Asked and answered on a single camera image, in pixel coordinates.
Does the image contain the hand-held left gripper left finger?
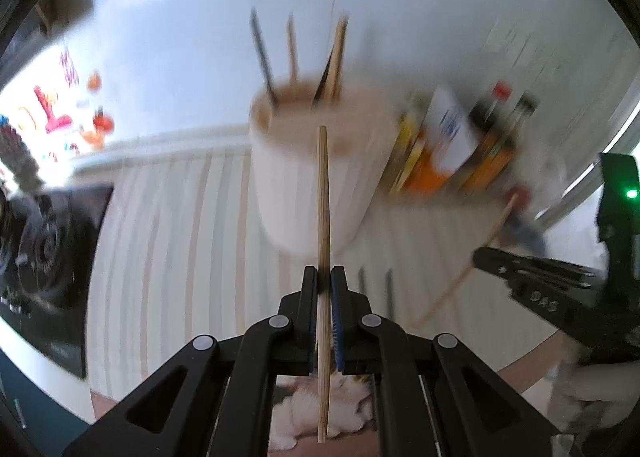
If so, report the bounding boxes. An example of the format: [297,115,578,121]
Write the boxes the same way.
[62,265,320,457]

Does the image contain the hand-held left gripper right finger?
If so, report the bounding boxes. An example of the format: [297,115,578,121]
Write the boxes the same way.
[330,265,561,457]

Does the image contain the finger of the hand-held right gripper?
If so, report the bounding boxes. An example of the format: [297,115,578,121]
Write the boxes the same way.
[472,247,598,286]
[507,283,608,338]

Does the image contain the light wooden chopstick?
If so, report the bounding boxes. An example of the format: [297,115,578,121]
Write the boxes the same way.
[286,14,301,86]
[412,193,520,330]
[316,125,332,442]
[327,16,349,99]

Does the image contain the beige cylindrical chopstick holder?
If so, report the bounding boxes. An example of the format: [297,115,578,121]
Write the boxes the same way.
[248,80,401,258]

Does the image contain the person's right hand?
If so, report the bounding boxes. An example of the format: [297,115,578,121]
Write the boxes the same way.
[547,352,640,433]

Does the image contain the clear plastic bag with red contents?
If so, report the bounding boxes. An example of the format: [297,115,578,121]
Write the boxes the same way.
[505,137,571,223]

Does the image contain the black cap soy sauce bottle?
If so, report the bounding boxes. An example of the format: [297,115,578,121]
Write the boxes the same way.
[480,92,541,193]

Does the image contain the striped cat print table mat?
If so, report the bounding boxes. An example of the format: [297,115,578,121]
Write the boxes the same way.
[87,144,568,457]

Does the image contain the yellow seasoning box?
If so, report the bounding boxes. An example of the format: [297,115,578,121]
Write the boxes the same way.
[392,112,426,193]

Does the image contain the red cap sauce bottle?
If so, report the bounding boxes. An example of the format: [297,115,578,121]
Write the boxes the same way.
[467,81,513,188]

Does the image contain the black gas stove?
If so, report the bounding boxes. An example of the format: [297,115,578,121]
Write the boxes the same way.
[0,184,115,380]

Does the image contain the teal cabinet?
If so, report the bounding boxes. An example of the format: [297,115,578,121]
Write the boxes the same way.
[0,362,93,443]

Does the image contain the black range hood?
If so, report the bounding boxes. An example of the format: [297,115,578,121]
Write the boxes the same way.
[0,0,96,68]

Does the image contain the colourful wall stickers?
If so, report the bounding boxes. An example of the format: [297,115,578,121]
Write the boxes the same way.
[0,47,117,178]

